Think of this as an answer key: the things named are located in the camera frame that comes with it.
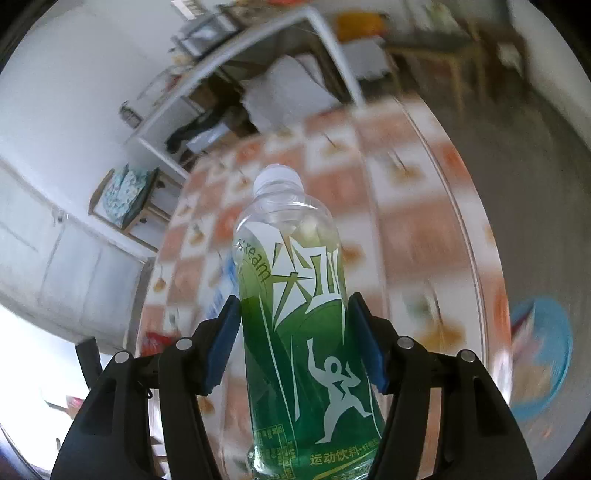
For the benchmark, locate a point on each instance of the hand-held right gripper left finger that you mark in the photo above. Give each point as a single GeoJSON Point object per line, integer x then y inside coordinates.
{"type": "Point", "coordinates": [221, 350]}

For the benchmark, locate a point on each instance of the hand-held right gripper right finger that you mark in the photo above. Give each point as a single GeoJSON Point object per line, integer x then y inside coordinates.
{"type": "Point", "coordinates": [369, 350]}

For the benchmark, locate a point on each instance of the green label drink bottle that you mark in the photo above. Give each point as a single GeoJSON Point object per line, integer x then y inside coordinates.
{"type": "Point", "coordinates": [300, 323]}

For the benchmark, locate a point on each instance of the blue plastic basket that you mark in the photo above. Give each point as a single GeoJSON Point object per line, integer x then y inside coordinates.
{"type": "Point", "coordinates": [554, 332]}

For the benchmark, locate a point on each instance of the white cabinet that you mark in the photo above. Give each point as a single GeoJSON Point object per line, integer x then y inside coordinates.
{"type": "Point", "coordinates": [69, 267]}

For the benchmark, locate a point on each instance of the leaf patterned tablecloth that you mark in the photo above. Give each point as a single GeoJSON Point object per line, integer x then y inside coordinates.
{"type": "Point", "coordinates": [415, 230]}

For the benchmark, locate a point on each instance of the floral cloth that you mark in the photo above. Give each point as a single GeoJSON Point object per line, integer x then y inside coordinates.
{"type": "Point", "coordinates": [122, 194]}

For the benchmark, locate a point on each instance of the wooden chair green seat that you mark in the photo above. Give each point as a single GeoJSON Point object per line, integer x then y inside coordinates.
{"type": "Point", "coordinates": [154, 184]}

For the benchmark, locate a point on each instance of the black cloth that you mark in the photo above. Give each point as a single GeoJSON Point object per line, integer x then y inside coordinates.
{"type": "Point", "coordinates": [194, 129]}

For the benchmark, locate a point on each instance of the metal thermos bottle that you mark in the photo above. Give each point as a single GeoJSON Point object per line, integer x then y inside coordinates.
{"type": "Point", "coordinates": [130, 114]}

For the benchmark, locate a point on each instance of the white sack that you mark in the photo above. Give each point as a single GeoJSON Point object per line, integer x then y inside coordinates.
{"type": "Point", "coordinates": [286, 87]}

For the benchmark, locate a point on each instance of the white side table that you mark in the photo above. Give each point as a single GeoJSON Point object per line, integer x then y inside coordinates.
{"type": "Point", "coordinates": [240, 53]}

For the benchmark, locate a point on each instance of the wooden chair dark seat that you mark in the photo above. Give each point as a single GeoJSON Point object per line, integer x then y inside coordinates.
{"type": "Point", "coordinates": [415, 48]}

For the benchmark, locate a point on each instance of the silver rice cooker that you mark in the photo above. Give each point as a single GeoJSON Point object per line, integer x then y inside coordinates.
{"type": "Point", "coordinates": [203, 34]}

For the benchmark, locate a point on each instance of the yellow bag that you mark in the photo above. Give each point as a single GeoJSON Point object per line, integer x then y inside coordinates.
{"type": "Point", "coordinates": [358, 25]}

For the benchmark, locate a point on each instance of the dark wooden stool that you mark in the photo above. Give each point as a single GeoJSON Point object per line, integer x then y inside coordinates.
{"type": "Point", "coordinates": [505, 37]}

